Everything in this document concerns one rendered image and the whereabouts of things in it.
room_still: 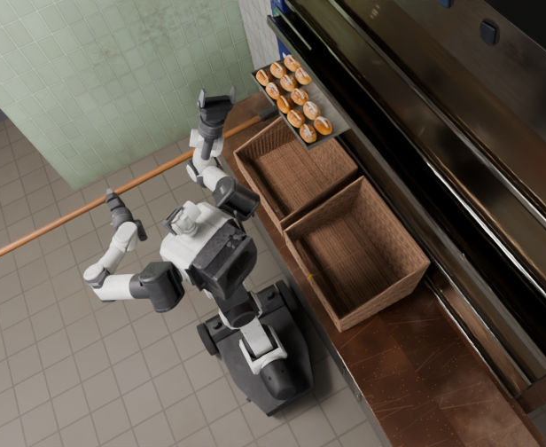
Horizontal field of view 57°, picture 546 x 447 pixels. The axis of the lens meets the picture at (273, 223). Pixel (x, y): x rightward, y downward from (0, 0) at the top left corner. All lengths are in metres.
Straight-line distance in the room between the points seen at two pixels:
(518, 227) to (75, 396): 2.66
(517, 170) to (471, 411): 1.25
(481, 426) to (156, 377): 1.81
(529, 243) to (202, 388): 2.07
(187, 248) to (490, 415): 1.45
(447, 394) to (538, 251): 0.99
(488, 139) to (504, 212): 0.26
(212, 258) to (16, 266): 2.42
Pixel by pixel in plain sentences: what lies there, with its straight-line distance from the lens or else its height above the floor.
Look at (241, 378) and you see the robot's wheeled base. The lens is 2.88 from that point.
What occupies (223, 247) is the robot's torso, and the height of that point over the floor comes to 1.40.
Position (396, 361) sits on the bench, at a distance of 2.42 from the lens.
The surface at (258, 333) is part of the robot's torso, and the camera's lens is 2.67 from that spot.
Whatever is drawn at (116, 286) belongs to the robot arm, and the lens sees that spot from 1.88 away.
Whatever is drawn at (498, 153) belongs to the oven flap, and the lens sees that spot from 1.51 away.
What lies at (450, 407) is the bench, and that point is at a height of 0.58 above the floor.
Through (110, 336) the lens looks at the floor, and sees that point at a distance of 3.41.
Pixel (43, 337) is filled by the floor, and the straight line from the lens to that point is 3.64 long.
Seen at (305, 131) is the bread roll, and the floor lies 1.23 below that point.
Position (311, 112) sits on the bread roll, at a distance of 2.28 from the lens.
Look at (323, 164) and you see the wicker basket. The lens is 2.83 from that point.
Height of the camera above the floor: 2.92
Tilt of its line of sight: 59 degrees down
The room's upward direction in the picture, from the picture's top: 17 degrees counter-clockwise
